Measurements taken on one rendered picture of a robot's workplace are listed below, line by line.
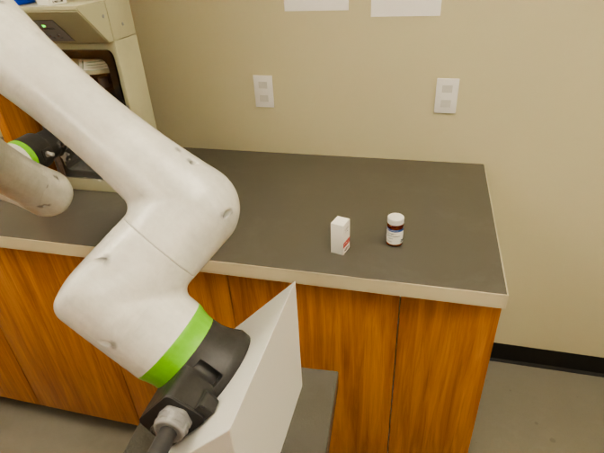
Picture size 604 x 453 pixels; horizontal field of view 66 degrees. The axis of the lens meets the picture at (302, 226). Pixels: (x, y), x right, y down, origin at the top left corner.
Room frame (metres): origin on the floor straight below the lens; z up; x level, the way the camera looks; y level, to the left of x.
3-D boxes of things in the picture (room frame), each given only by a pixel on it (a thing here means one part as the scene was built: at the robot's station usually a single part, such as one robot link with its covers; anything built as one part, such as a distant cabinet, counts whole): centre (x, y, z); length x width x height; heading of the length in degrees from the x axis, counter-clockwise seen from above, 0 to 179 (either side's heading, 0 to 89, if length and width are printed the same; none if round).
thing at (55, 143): (1.18, 0.64, 1.20); 0.09 x 0.07 x 0.08; 164
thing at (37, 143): (1.10, 0.66, 1.20); 0.12 x 0.06 x 0.09; 74
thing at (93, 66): (1.39, 0.63, 1.19); 0.30 x 0.01 x 0.40; 73
